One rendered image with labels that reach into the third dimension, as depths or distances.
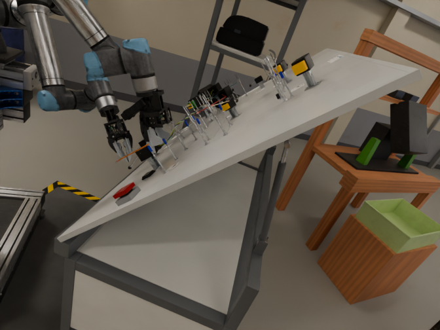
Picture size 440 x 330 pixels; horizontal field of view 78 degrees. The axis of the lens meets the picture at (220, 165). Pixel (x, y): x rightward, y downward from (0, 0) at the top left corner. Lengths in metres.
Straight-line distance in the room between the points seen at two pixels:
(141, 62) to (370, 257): 2.09
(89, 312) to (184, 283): 0.38
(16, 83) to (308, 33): 4.35
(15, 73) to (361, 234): 2.42
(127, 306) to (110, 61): 0.79
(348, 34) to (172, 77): 3.06
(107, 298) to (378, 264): 1.89
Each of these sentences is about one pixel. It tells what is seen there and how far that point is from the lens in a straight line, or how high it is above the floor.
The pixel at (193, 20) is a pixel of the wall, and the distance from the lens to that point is 4.54.
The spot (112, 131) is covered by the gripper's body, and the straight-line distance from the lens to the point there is 1.08.
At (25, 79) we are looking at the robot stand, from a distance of 1.63.
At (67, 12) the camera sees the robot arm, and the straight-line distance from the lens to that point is 1.04.
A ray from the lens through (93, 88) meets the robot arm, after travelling 1.16.
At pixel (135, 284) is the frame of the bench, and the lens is 1.00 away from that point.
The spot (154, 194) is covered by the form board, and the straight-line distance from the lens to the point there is 0.73.
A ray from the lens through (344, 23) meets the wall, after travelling 5.47.
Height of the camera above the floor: 1.61
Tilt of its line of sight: 27 degrees down
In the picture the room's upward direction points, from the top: 20 degrees clockwise
